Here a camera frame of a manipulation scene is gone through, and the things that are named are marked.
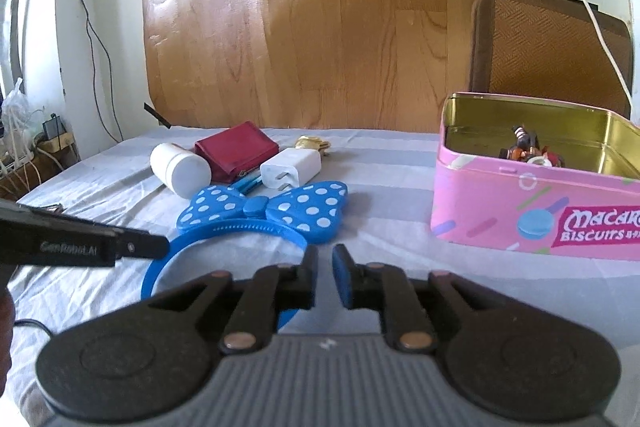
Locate blue lighter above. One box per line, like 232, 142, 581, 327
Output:
232, 173, 264, 196

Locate white charger adapter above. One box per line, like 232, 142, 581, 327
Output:
259, 147, 322, 193

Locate white plastic bag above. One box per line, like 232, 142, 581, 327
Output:
0, 77, 27, 135

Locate white plastic bottle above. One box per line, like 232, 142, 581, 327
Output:
149, 142, 213, 198

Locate wood pattern sheet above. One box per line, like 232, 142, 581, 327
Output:
140, 0, 497, 134

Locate blue polka dot bow headband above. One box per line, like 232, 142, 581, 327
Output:
140, 180, 350, 329

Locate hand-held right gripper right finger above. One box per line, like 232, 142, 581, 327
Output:
332, 244, 495, 354

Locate white cable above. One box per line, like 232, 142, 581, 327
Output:
524, 0, 634, 108

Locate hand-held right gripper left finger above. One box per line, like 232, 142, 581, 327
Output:
149, 246, 319, 355

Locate brown woven chair back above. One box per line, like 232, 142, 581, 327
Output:
468, 0, 632, 118

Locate pink biscuit tin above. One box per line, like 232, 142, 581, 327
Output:
430, 92, 640, 262

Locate black tape strip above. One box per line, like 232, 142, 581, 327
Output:
144, 103, 172, 128

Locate thin black wall cable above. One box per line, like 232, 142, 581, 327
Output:
61, 0, 124, 144

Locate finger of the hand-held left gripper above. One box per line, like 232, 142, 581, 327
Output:
116, 229, 171, 260

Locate small toy figurines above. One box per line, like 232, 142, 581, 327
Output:
497, 124, 566, 168

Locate gold metal trinket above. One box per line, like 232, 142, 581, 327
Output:
294, 134, 334, 156

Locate red wallet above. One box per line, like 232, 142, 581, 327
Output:
194, 121, 280, 186

